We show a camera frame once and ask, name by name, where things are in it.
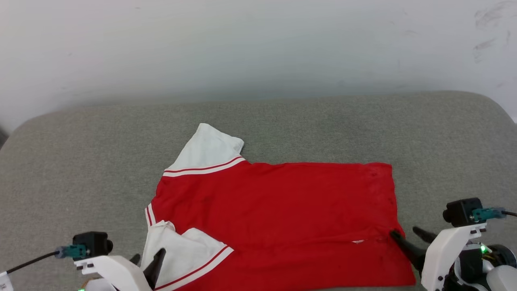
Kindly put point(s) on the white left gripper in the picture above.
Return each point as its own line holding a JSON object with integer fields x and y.
{"x": 117, "y": 273}

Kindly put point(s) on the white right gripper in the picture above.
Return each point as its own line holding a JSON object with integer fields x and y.
{"x": 446, "y": 252}

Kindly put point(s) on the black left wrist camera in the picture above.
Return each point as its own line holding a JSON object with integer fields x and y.
{"x": 91, "y": 244}

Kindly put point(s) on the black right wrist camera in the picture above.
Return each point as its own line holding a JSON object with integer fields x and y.
{"x": 462, "y": 211}

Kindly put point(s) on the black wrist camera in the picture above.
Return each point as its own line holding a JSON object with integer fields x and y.
{"x": 91, "y": 244}
{"x": 462, "y": 211}

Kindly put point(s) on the red and white shirt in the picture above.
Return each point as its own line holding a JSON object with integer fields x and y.
{"x": 282, "y": 218}

